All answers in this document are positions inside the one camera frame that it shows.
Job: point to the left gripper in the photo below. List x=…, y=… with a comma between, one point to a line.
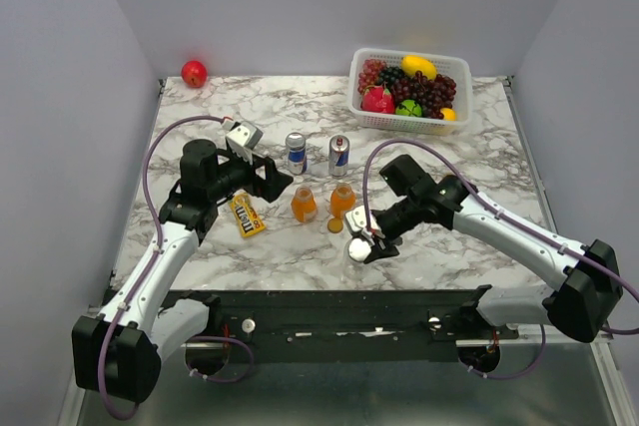
x=275, y=183

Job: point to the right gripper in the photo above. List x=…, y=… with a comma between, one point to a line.
x=378, y=252

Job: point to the silver jar lid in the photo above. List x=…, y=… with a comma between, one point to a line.
x=358, y=250

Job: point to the clear glass jar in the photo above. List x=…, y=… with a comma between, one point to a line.
x=355, y=269

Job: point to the gold bottle cap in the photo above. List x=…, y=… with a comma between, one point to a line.
x=335, y=225

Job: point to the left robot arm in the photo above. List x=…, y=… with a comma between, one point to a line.
x=120, y=351

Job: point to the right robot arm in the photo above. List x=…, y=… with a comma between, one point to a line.
x=580, y=283

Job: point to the orange juice bottle left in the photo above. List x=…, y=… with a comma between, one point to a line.
x=303, y=205

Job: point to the orange juice bottle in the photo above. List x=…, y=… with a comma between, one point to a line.
x=342, y=200
x=303, y=205

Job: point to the orange juice bottle right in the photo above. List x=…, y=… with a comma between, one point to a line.
x=342, y=200

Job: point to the yellow candy packet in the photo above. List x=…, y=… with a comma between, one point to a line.
x=247, y=219

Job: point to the blue energy can left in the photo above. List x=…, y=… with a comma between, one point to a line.
x=297, y=153

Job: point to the blue silver energy can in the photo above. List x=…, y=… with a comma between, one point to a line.
x=338, y=155

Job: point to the red dragon fruit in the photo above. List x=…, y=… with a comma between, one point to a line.
x=378, y=99

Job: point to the red apple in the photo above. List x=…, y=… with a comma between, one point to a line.
x=194, y=74

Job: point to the green round fruit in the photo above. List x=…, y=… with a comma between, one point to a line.
x=409, y=108

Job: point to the light red grape bunch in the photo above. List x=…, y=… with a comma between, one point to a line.
x=369, y=75

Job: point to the black grape bunch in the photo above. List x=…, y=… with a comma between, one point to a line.
x=388, y=76

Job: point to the dark red grape bunch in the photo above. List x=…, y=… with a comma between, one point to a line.
x=432, y=95

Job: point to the white plastic fruit basket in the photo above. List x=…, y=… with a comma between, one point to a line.
x=454, y=68

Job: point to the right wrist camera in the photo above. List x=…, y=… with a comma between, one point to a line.
x=356, y=221

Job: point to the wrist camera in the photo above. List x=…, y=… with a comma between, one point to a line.
x=242, y=139
x=356, y=221

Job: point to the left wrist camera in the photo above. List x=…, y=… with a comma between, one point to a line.
x=242, y=139

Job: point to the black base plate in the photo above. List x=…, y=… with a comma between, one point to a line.
x=323, y=326

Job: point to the aluminium rail frame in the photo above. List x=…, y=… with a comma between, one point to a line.
x=551, y=380

